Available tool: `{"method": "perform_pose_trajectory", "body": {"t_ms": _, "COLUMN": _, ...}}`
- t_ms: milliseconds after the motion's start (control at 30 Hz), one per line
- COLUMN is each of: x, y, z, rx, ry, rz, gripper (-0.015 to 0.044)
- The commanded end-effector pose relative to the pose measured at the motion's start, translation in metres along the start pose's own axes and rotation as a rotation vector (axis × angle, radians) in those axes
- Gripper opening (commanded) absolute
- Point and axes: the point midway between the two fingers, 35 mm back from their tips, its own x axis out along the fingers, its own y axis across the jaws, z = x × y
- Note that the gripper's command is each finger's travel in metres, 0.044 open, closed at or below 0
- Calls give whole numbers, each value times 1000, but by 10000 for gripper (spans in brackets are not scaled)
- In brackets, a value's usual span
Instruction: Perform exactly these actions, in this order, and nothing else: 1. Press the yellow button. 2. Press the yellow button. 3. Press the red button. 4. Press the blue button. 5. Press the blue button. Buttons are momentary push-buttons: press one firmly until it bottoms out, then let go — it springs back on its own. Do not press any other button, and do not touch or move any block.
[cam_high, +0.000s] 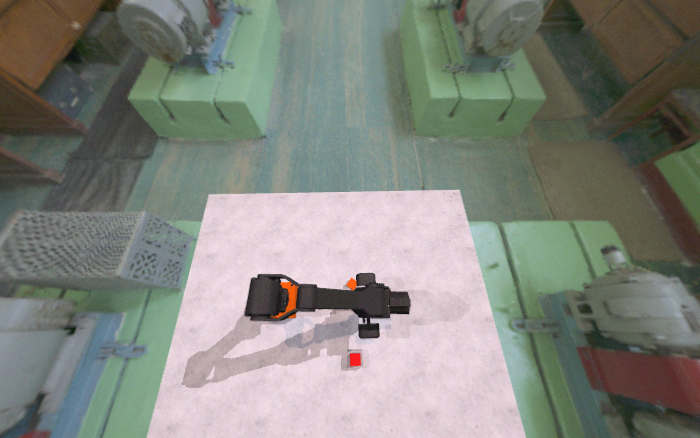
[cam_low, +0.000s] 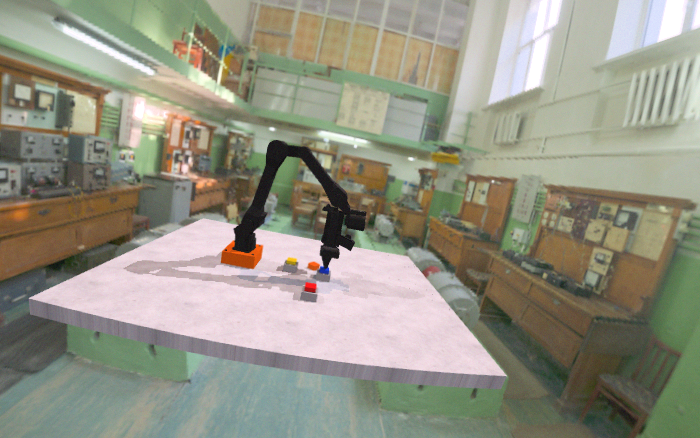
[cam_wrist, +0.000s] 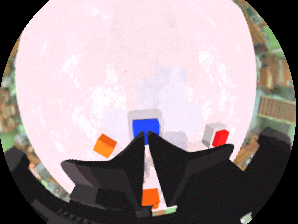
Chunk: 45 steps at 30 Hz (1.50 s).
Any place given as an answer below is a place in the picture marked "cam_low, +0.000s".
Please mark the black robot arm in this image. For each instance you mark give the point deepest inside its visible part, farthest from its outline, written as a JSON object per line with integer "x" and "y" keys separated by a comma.
{"x": 254, "y": 217}

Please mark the blue button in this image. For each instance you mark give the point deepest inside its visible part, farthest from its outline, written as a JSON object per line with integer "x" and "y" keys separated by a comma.
{"x": 323, "y": 274}

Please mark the yellow button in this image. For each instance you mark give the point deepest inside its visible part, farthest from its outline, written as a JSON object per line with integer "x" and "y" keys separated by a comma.
{"x": 291, "y": 265}

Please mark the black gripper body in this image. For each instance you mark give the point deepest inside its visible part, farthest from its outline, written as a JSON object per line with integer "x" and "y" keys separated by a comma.
{"x": 329, "y": 239}

